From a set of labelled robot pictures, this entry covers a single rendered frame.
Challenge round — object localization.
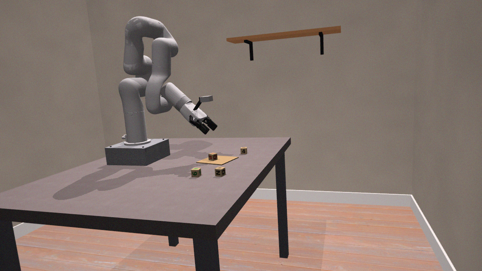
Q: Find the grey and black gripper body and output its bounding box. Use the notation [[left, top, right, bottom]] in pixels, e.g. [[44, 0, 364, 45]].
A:
[[179, 100, 207, 126]]

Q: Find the tan flat mat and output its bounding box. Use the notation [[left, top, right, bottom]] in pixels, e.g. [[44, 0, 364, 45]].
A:
[[196, 155, 239, 165]]

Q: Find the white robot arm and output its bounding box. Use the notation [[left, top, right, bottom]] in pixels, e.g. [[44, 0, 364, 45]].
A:
[[119, 16, 190, 146]]

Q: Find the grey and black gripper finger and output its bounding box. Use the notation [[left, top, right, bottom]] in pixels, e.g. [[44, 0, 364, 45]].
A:
[[189, 115, 210, 134], [202, 116, 217, 131]]

